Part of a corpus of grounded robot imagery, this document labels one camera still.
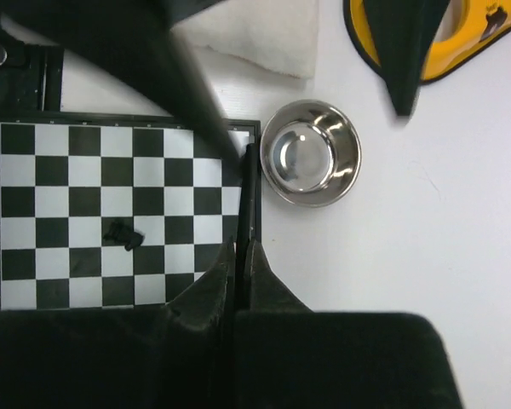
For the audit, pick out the black white chessboard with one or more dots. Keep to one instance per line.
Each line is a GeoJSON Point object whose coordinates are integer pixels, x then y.
{"type": "Point", "coordinates": [64, 177]}

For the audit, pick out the white fluffy cushion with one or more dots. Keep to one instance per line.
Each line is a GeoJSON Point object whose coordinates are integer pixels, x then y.
{"type": "Point", "coordinates": [279, 36]}

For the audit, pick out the black tent pole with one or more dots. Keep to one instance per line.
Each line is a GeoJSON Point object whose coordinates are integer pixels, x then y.
{"type": "Point", "coordinates": [246, 228]}

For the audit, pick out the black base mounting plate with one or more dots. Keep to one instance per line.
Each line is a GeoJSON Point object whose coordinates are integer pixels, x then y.
{"type": "Point", "coordinates": [30, 75]}

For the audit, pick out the yellow double bowl holder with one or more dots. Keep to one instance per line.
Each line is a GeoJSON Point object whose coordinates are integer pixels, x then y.
{"type": "Point", "coordinates": [479, 24]}

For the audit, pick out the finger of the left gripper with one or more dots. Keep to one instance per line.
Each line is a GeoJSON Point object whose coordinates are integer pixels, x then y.
{"type": "Point", "coordinates": [133, 41]}
{"type": "Point", "coordinates": [402, 33]}

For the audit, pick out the black chess piece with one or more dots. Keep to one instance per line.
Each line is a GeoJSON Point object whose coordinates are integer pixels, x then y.
{"type": "Point", "coordinates": [121, 233]}

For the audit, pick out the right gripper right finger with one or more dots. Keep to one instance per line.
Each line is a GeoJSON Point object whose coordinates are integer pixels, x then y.
{"type": "Point", "coordinates": [287, 356]}

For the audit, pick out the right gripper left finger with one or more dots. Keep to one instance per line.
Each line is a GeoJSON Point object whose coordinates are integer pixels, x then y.
{"type": "Point", "coordinates": [165, 356]}

